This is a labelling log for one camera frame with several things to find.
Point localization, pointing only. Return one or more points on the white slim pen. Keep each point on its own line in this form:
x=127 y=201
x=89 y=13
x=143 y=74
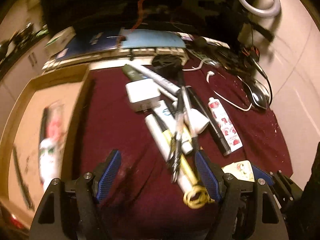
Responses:
x=156 y=132

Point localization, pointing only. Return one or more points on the dark green pen case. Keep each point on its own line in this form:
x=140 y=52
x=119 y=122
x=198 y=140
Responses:
x=131 y=73

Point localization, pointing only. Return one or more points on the white green box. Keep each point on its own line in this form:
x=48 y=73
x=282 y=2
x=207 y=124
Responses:
x=59 y=41

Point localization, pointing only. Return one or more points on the red toy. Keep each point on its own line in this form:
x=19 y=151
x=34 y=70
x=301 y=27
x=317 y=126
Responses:
x=52 y=122

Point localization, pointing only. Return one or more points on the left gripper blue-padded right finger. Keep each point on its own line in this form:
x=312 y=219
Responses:
x=248 y=210

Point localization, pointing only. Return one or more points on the light blue folder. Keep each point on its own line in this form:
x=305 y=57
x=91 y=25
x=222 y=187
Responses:
x=144 y=38

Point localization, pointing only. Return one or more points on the thin black stick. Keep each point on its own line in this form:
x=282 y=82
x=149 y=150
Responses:
x=23 y=186

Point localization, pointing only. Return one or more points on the cream cartoon keychain case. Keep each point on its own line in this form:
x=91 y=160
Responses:
x=242 y=170

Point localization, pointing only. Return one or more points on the white strawberry print tube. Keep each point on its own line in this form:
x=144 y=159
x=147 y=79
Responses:
x=225 y=124

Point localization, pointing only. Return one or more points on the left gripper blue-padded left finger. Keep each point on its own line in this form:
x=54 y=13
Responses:
x=69 y=210

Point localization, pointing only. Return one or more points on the dark red table cloth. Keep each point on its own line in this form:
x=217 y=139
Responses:
x=143 y=201

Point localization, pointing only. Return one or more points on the white paint marker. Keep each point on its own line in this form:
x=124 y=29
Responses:
x=163 y=82

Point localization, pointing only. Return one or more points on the thick black marker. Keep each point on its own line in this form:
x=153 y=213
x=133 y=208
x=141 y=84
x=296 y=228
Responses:
x=213 y=126

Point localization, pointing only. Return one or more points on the small white dropper bottle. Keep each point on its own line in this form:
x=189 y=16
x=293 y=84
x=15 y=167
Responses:
x=198 y=121

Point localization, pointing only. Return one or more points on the black computer mouse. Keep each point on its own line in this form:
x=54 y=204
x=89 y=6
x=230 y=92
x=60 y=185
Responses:
x=257 y=93

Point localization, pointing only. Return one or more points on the white toothpaste tube blue logo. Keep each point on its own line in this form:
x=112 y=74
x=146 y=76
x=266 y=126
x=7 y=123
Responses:
x=165 y=115

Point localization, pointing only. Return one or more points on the white plastic bottle green label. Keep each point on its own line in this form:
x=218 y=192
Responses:
x=50 y=163

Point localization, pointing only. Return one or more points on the brown cardboard tray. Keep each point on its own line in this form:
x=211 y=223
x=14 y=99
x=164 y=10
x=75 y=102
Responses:
x=69 y=87

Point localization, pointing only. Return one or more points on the white power adapter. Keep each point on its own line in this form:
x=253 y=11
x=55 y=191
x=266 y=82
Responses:
x=143 y=94

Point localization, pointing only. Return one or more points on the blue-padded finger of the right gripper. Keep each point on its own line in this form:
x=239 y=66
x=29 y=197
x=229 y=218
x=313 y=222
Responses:
x=260 y=174

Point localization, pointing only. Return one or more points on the white kitchen cabinets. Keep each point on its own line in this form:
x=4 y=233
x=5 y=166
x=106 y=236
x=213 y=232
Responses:
x=25 y=68

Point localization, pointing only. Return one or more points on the yellow black pen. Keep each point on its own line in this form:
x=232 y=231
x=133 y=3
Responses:
x=195 y=195

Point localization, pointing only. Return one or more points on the clear ballpoint pen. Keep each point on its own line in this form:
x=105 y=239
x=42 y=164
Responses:
x=179 y=117

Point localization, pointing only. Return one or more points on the beige keyboard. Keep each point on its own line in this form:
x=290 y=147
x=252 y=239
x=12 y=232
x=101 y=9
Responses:
x=115 y=54

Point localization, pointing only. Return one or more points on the dark blue book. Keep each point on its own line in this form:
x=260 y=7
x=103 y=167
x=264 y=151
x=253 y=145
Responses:
x=88 y=43

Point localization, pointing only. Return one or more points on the black small fan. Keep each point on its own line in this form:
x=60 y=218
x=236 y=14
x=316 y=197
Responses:
x=167 y=66

